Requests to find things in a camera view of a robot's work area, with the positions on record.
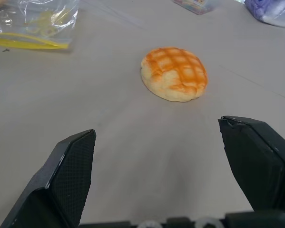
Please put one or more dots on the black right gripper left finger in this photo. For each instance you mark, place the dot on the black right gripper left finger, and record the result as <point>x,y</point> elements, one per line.
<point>61,185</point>

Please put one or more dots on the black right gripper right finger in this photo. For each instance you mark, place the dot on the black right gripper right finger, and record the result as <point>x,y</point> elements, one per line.
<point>256,161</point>

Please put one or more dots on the orange crosshatched bread bun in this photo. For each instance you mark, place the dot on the orange crosshatched bread bun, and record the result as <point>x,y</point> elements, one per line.
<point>173,73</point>

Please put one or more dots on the clear yellow-zip plastic bag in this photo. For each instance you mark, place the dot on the clear yellow-zip plastic bag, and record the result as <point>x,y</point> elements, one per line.
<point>25,23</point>

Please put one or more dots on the purple tissue pack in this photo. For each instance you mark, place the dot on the purple tissue pack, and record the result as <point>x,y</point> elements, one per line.
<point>270,12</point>

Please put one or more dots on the clear box of coloured clips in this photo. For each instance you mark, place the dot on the clear box of coloured clips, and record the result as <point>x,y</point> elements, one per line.
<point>194,6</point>

